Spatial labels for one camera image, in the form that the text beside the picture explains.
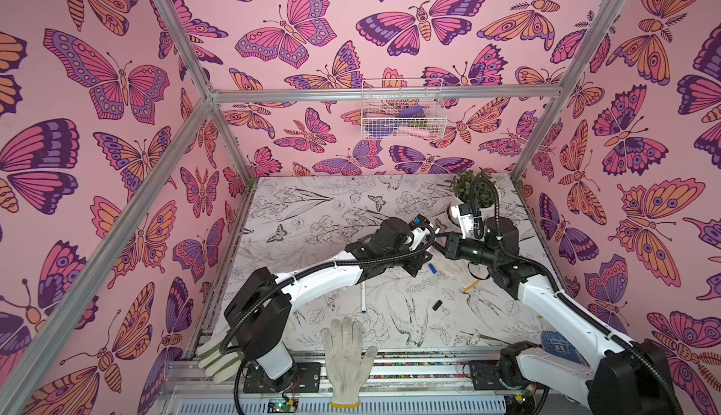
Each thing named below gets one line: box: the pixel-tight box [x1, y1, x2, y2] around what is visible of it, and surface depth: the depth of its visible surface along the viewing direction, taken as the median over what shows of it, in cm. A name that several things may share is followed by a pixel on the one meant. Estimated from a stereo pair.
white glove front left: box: [196, 330, 243, 385], surface depth 76 cm
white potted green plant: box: [450, 167, 501, 217], surface depth 96 cm
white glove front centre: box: [321, 316, 379, 409], surface depth 78 cm
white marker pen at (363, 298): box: [360, 281, 368, 315], surface depth 89 cm
